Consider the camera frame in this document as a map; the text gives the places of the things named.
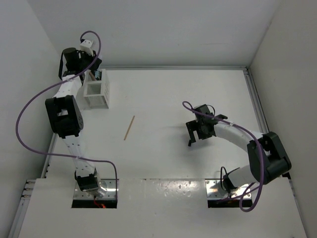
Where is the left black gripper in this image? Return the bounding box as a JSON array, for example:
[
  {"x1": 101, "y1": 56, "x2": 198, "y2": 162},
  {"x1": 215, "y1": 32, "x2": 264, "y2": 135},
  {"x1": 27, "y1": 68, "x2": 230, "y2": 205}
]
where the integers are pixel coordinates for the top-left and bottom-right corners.
[{"x1": 77, "y1": 49, "x2": 101, "y2": 71}]

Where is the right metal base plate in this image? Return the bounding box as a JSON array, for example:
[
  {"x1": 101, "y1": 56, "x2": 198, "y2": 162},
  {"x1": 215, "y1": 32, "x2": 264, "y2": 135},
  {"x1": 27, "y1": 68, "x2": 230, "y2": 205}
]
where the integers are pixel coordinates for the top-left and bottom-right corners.
[{"x1": 205, "y1": 179, "x2": 249, "y2": 201}]

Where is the white slatted organizer box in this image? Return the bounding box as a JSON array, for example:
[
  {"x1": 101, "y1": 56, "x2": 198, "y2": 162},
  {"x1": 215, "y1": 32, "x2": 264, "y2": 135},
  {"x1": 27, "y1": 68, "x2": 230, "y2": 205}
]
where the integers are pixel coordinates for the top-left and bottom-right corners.
[{"x1": 84, "y1": 69, "x2": 110, "y2": 109}]

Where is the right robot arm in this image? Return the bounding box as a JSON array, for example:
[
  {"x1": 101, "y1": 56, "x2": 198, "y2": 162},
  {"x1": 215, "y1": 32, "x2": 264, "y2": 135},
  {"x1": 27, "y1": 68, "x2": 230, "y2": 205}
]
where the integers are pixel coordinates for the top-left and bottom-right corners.
[{"x1": 182, "y1": 101, "x2": 292, "y2": 193}]

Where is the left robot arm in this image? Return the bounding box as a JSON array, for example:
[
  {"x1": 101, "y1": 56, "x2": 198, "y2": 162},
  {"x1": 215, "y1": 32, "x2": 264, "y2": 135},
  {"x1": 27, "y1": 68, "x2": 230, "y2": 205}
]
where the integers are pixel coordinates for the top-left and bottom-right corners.
[{"x1": 45, "y1": 47, "x2": 103, "y2": 197}]

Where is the pink makeup pencil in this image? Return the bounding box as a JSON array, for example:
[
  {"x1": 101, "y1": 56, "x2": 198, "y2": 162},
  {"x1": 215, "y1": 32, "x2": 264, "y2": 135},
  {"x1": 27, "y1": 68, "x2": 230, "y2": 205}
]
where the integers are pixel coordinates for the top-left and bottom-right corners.
[{"x1": 89, "y1": 71, "x2": 96, "y2": 81}]

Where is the metal base plate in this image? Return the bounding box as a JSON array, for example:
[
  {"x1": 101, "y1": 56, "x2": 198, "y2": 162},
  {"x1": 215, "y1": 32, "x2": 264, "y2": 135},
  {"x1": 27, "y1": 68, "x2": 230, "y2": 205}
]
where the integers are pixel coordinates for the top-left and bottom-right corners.
[
  {"x1": 205, "y1": 179, "x2": 249, "y2": 201},
  {"x1": 73, "y1": 179, "x2": 118, "y2": 201}
]

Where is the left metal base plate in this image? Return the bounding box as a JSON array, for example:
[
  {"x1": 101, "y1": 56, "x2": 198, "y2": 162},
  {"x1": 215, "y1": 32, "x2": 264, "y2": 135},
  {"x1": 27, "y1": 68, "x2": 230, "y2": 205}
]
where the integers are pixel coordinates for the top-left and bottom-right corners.
[{"x1": 73, "y1": 179, "x2": 118, "y2": 201}]

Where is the gold makeup pencil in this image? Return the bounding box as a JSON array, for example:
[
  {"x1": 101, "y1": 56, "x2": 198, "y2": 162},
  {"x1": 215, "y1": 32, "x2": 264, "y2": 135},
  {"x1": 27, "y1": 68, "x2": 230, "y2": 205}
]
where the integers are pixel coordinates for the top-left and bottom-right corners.
[{"x1": 123, "y1": 115, "x2": 135, "y2": 141}]

